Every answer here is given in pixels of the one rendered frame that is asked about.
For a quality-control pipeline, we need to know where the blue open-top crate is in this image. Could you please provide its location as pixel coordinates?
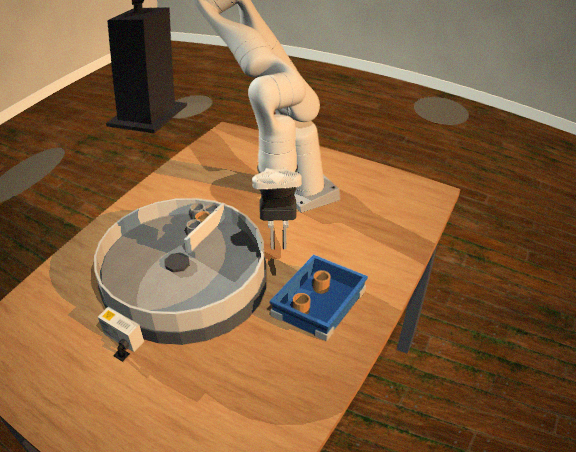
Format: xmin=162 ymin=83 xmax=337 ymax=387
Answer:
xmin=270 ymin=254 xmax=367 ymax=341

